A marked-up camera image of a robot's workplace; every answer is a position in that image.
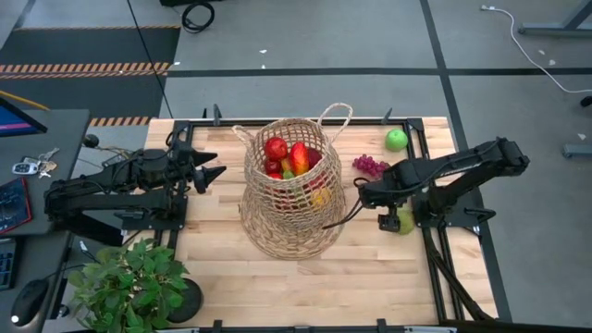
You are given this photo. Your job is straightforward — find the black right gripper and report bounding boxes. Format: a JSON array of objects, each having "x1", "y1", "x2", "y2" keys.
[{"x1": 359, "y1": 159, "x2": 417, "y2": 233}]

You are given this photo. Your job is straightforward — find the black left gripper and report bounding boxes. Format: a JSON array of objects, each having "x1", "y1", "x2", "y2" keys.
[{"x1": 159, "y1": 133, "x2": 228, "y2": 195}]

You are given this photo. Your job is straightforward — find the yellowish green apple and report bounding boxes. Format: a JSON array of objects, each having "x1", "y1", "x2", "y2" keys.
[{"x1": 397, "y1": 207, "x2": 416, "y2": 237}]

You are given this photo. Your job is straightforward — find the shiny red apple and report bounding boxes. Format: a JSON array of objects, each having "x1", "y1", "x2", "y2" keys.
[{"x1": 264, "y1": 136, "x2": 290, "y2": 162}]

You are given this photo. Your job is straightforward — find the yellow bell pepper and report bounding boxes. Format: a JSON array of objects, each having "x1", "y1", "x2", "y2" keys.
[{"x1": 310, "y1": 187, "x2": 332, "y2": 209}]

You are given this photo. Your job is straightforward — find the bright green apple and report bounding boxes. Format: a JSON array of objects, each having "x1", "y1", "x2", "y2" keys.
[{"x1": 385, "y1": 129, "x2": 410, "y2": 153}]

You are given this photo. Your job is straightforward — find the red-orange mango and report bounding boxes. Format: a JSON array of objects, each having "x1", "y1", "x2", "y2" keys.
[{"x1": 289, "y1": 141, "x2": 311, "y2": 177}]

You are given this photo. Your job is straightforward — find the woven wicker basket with handles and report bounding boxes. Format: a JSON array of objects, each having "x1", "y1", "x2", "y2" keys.
[{"x1": 230, "y1": 102, "x2": 354, "y2": 261}]

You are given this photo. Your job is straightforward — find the purple grape bunch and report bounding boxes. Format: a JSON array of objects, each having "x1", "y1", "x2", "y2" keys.
[{"x1": 351, "y1": 154, "x2": 392, "y2": 180}]

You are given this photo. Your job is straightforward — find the black plant pot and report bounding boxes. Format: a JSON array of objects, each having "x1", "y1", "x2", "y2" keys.
[{"x1": 166, "y1": 277, "x2": 205, "y2": 325}]

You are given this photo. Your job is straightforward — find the green leafy plant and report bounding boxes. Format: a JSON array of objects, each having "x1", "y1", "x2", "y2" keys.
[{"x1": 68, "y1": 238, "x2": 191, "y2": 333}]

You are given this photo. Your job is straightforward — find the grey side desk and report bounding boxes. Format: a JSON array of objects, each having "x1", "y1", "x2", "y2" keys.
[{"x1": 0, "y1": 108, "x2": 92, "y2": 333}]

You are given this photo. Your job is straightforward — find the black hazard-striped floor mat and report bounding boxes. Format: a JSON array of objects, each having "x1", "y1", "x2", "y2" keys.
[{"x1": 0, "y1": 25, "x2": 181, "y2": 129}]

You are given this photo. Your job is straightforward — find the key bunch with fob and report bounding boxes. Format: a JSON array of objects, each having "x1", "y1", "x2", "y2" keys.
[{"x1": 11, "y1": 146, "x2": 60, "y2": 180}]

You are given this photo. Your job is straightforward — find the computer monitor with blue screen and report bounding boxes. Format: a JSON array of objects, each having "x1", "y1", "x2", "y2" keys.
[{"x1": 0, "y1": 96, "x2": 49, "y2": 139}]

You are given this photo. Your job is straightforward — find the red-edged mouse pad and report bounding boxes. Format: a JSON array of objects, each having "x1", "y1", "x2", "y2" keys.
[{"x1": 0, "y1": 177, "x2": 34, "y2": 237}]

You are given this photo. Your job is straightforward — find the grey furniture foot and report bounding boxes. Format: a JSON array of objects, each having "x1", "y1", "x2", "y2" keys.
[{"x1": 561, "y1": 142, "x2": 592, "y2": 160}]

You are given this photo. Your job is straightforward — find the black computer mouse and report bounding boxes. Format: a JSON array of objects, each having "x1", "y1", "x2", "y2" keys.
[{"x1": 9, "y1": 278, "x2": 50, "y2": 327}]

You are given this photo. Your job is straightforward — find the dark computer keyboard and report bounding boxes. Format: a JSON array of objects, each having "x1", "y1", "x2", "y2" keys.
[{"x1": 0, "y1": 240, "x2": 19, "y2": 291}]

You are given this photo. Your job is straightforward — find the grey desk leg base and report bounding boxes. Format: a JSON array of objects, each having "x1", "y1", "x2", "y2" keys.
[{"x1": 516, "y1": 0, "x2": 592, "y2": 38}]

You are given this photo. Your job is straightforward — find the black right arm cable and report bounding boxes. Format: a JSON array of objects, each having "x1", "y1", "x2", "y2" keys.
[{"x1": 322, "y1": 177, "x2": 369, "y2": 231}]

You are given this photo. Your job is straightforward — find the long thin black cable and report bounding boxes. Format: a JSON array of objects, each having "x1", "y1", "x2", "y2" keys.
[{"x1": 125, "y1": 0, "x2": 175, "y2": 120}]

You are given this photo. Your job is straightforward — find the coiled black cable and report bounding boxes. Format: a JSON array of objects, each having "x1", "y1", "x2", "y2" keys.
[{"x1": 179, "y1": 1, "x2": 216, "y2": 33}]

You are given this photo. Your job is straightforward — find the yellow cable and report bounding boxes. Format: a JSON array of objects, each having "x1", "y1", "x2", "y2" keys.
[{"x1": 0, "y1": 89, "x2": 51, "y2": 112}]

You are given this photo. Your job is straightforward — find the white floor cable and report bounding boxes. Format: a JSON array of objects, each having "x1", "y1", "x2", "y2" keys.
[{"x1": 480, "y1": 4, "x2": 592, "y2": 95}]

